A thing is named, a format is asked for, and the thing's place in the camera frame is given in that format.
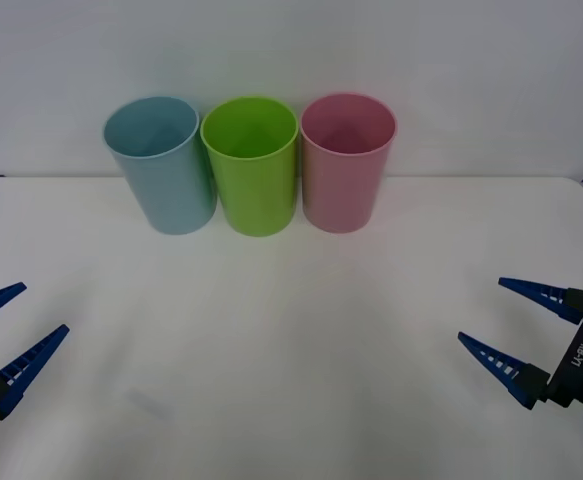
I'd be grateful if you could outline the pale blue plastic bin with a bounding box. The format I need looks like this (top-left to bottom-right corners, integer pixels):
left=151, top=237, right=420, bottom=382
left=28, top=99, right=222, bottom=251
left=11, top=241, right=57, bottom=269
left=102, top=95, right=218, bottom=236

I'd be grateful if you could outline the pink plastic bin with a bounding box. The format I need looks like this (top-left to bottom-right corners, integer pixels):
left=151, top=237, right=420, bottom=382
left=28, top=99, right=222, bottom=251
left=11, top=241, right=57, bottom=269
left=299, top=92, right=399, bottom=235

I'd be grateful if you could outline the green plastic bin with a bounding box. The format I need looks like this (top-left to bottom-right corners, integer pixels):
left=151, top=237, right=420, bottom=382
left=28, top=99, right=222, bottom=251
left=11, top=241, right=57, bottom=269
left=200, top=95, right=301, bottom=238

